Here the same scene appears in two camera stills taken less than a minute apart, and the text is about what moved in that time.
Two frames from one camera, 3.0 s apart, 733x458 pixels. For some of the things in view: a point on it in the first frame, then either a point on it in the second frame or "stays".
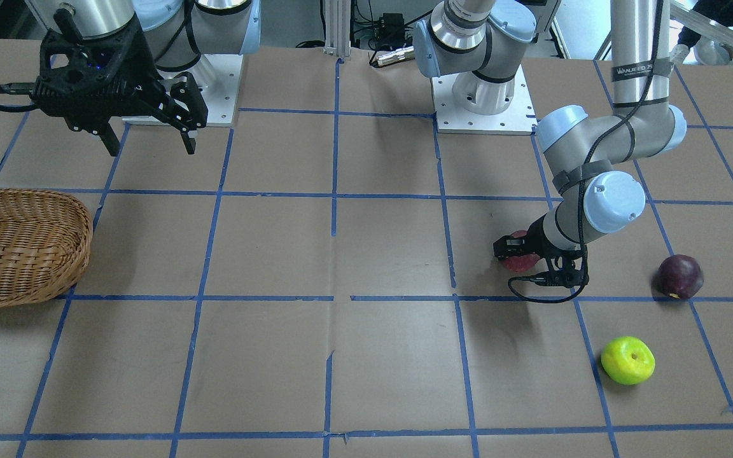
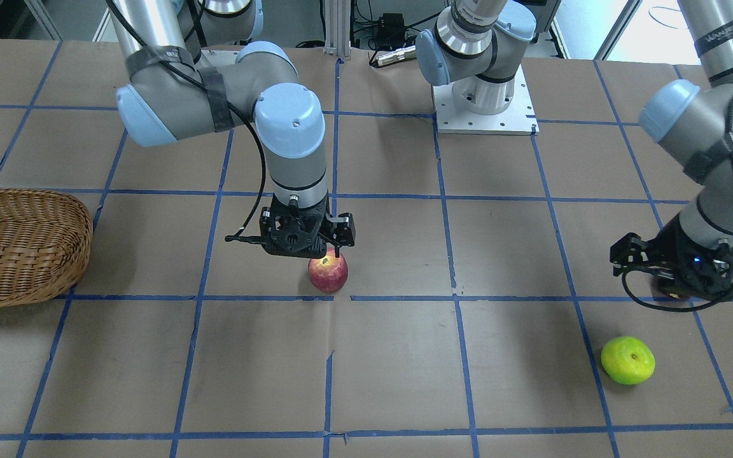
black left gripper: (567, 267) -> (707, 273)
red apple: (522, 263) -> (328, 274)
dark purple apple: (677, 277) stays
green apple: (627, 360) stays
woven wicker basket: (20, 246) stays
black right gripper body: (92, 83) -> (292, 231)
